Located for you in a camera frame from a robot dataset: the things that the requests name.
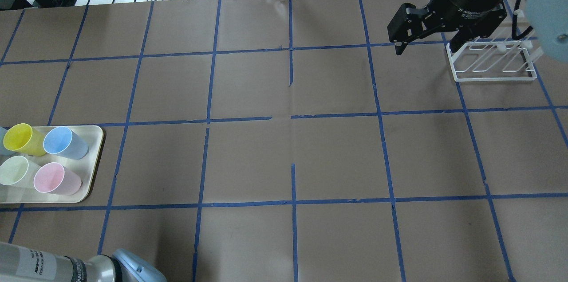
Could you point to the blue plastic cup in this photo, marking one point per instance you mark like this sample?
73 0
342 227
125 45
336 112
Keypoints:
63 142

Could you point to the yellow plastic cup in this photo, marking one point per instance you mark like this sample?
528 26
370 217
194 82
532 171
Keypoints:
23 138

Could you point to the white wire cup rack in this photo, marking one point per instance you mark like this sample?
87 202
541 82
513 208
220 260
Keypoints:
498 58

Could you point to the pink plastic cup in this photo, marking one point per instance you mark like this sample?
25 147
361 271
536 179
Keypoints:
55 178

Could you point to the cream plastic tray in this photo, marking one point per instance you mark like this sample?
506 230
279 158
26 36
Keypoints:
85 168

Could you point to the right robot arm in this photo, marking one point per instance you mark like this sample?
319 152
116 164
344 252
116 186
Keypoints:
549 20

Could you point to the pale green plastic cup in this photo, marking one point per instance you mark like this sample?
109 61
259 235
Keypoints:
18 171

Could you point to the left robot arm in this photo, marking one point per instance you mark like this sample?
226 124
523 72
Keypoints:
21 264

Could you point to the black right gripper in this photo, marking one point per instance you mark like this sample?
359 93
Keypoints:
459 1

